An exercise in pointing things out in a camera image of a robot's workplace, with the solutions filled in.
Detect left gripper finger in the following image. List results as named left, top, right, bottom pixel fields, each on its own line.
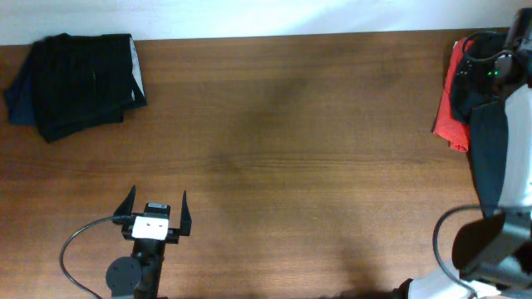
left=179, top=191, right=192, bottom=237
left=112, top=185, right=136, bottom=224

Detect black shorts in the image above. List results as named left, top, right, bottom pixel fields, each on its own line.
left=31, top=33, right=147, bottom=143

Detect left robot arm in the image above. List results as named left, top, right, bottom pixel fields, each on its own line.
left=106, top=186, right=192, bottom=299

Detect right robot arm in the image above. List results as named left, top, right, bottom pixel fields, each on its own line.
left=390, top=7, right=531, bottom=299

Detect black garment in pile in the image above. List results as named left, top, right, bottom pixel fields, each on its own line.
left=450, top=57, right=508, bottom=217

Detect red garment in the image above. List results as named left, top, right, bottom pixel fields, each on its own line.
left=432, top=37, right=470, bottom=153

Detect folded navy blue garment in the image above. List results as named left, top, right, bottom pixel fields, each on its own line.
left=3, top=50, right=36, bottom=126

